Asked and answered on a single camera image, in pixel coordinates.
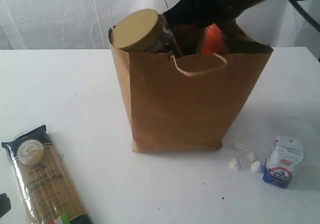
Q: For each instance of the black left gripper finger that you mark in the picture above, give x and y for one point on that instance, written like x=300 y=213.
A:
x=5 y=203

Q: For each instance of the kraft pouch orange label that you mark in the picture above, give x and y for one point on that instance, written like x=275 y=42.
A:
x=212 y=41

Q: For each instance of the spaghetti packet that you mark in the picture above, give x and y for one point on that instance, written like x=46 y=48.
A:
x=46 y=191

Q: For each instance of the clear nut jar gold lid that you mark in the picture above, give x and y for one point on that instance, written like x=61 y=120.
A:
x=144 y=31

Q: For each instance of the white printed snack pouch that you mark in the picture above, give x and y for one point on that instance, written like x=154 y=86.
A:
x=286 y=155

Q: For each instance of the brown paper shopping bag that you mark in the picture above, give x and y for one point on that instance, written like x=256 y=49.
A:
x=188 y=103

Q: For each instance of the white backdrop curtain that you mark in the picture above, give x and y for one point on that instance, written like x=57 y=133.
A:
x=83 y=24

